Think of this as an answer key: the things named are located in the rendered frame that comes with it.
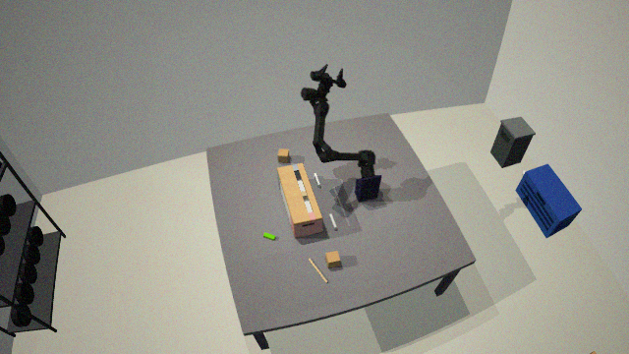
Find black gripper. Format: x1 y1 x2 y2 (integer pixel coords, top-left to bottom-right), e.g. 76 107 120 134
310 64 347 93

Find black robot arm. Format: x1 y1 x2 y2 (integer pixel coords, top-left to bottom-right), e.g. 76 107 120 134
301 88 376 178

